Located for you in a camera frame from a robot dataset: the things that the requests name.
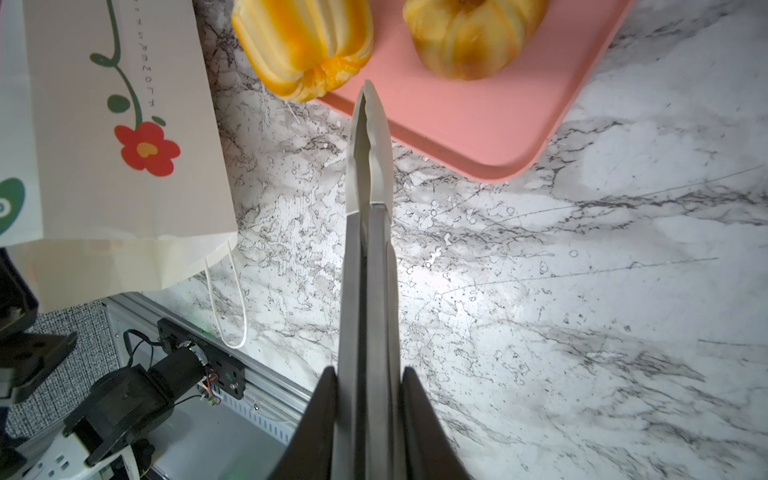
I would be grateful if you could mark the small yellow fake bread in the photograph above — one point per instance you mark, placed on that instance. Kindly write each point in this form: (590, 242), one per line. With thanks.
(471, 40)

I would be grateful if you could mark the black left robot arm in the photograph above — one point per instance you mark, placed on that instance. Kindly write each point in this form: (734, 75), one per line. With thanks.
(121, 408)

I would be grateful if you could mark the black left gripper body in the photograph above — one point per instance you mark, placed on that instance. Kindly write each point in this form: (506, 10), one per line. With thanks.
(27, 359)

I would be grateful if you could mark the white floral paper bag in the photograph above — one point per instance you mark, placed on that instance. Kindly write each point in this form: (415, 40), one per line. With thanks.
(112, 172)

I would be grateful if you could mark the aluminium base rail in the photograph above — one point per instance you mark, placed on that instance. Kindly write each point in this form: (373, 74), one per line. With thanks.
(244, 435)

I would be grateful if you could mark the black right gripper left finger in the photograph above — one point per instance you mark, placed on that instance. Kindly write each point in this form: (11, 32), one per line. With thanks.
(309, 453)

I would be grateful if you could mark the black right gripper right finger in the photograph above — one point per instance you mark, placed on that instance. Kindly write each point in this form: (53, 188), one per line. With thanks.
(429, 454)

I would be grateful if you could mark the metal tongs with white tips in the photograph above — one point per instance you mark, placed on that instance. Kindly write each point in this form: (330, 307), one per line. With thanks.
(368, 440)

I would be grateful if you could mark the pink plastic tray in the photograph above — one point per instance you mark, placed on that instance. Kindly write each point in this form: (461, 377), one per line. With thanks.
(494, 129)

